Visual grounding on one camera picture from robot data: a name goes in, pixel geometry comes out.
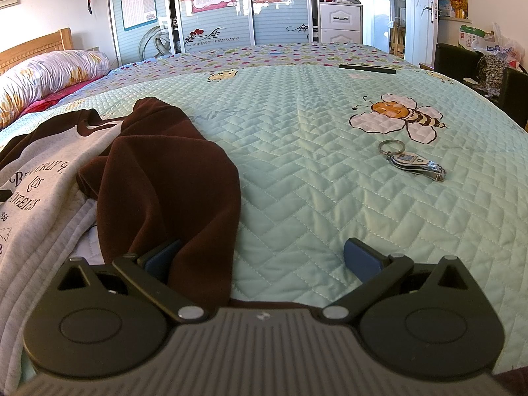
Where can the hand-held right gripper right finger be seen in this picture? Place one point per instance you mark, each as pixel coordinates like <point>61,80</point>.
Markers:
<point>363,258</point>

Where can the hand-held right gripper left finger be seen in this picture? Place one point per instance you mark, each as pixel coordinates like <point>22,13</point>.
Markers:
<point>163,258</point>

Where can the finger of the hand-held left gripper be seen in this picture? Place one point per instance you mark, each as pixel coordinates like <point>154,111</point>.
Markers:
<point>5,196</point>

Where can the grey sweatshirt with brown sleeves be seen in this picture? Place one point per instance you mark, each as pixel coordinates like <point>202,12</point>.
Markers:
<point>165,173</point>

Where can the red blanket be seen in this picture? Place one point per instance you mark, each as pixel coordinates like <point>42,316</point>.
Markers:
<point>53,99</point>

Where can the floral pillow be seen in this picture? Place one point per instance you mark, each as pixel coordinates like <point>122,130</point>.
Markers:
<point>49,74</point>

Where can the wooden headboard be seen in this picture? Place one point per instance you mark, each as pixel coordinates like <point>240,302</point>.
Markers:
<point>37,45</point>

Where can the black remote control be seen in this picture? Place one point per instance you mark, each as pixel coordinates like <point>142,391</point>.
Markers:
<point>367,68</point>

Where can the small wooden side table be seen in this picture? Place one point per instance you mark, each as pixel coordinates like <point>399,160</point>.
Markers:
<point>426,66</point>

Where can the black armchair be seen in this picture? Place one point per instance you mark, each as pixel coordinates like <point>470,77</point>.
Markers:
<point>453,60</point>

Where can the wooden chair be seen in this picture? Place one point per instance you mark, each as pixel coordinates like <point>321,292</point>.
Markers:
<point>398,39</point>

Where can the patterned cloth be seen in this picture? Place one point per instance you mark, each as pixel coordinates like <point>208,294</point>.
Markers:
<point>493,74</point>

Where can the heart print bedsheet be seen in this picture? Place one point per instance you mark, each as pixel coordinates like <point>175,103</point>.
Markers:
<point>268,53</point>

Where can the white drawer cabinet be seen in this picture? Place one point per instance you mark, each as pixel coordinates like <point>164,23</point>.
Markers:
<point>340,29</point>

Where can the sliding door wardrobe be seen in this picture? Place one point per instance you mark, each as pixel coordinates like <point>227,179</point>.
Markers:
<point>231,24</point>

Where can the green and white carton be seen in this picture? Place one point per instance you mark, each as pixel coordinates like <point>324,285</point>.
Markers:
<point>470,37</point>

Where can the white door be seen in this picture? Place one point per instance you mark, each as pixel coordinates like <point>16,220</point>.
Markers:
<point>418,16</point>

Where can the white plastic bag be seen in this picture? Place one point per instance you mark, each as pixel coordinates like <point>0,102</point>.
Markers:
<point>509,51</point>

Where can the orange snack packets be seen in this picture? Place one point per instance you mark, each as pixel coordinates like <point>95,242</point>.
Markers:
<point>453,8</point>

